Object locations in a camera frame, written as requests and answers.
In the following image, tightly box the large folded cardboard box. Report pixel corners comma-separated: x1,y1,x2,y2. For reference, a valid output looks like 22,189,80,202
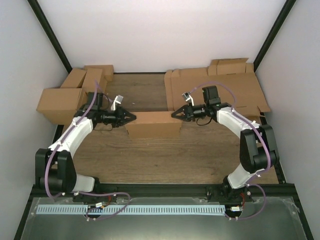
36,88,87,125

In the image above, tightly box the black left frame post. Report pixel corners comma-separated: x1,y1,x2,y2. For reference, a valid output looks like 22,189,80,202
27,0,73,73

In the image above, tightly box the stack of flat cardboard blanks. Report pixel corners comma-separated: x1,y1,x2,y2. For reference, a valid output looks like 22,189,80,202
164,58,271,117

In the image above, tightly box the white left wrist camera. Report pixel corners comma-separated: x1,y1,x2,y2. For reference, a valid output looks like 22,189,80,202
110,95,124,111

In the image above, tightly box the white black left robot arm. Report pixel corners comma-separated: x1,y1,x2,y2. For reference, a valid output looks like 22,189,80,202
35,91,137,202

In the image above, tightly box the brown cardboard box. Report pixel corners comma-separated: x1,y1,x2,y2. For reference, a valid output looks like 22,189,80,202
125,111,182,139

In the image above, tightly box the light blue slotted cable duct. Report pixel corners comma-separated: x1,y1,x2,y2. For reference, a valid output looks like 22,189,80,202
36,204,226,216

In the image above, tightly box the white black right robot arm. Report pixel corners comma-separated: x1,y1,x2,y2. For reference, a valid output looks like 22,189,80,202
171,85,280,202

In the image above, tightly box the black frame post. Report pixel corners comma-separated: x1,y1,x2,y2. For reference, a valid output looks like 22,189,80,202
253,0,296,72
27,0,73,73

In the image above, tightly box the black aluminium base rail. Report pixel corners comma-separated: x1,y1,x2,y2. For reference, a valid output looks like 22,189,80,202
73,183,298,203

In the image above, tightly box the small folded cardboard box rear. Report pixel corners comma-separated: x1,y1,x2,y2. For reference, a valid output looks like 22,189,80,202
83,65,114,82

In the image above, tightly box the black right frame post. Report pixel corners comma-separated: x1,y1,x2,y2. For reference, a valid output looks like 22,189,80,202
253,0,296,72

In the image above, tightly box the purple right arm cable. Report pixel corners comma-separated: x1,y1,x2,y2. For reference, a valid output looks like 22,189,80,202
188,81,273,221

